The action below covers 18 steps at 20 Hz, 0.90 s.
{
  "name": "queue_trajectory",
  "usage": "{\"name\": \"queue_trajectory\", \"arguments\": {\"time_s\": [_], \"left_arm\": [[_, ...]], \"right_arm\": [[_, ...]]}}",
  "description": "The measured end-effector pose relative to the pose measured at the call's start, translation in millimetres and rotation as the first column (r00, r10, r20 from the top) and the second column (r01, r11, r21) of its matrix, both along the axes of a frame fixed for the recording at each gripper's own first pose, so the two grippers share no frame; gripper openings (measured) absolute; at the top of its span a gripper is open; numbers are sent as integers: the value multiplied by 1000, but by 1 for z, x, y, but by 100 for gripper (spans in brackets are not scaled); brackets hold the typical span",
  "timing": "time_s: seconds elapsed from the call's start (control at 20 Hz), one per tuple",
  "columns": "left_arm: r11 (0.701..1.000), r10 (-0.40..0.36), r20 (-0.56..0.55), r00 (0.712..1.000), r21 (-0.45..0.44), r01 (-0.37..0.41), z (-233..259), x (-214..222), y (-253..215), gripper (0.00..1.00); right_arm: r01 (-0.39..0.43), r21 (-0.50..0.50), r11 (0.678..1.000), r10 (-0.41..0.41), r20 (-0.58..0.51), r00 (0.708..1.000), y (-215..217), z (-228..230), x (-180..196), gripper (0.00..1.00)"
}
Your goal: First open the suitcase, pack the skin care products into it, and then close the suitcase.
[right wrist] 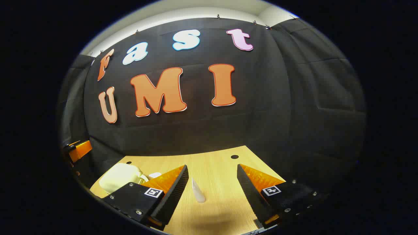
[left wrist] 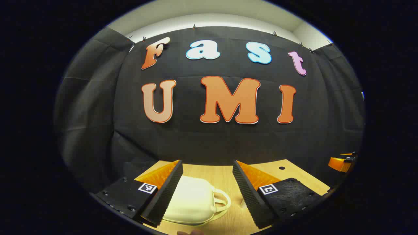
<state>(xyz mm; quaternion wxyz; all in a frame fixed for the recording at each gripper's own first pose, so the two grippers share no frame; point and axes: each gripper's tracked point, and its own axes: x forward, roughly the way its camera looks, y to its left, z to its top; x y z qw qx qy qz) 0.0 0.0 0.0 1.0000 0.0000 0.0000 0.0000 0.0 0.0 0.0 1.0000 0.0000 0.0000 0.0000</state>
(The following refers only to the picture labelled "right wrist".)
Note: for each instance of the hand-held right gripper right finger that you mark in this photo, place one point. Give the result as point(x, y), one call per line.
point(249, 192)

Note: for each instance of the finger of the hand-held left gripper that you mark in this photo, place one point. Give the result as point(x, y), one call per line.
point(80, 150)

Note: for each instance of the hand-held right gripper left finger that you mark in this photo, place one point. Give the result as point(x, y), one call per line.
point(176, 189)

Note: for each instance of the white squeeze tube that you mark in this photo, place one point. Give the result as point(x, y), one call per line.
point(198, 193)

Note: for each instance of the white pump bottle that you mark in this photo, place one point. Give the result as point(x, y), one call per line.
point(155, 175)

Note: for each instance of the pale yellow suitcase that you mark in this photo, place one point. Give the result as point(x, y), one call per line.
point(117, 176)

